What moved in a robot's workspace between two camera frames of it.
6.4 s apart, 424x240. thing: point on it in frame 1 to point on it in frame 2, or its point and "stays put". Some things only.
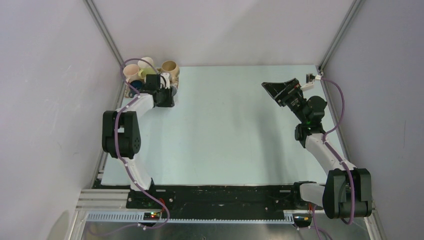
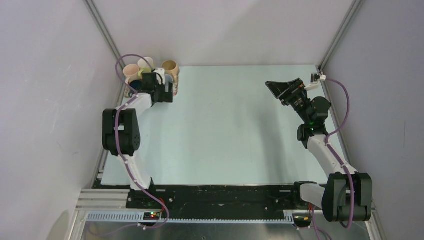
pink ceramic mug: [131, 72] stays put
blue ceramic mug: [137, 85] stays put
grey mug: [174, 90] to [168, 78]
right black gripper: [283, 91] stays put
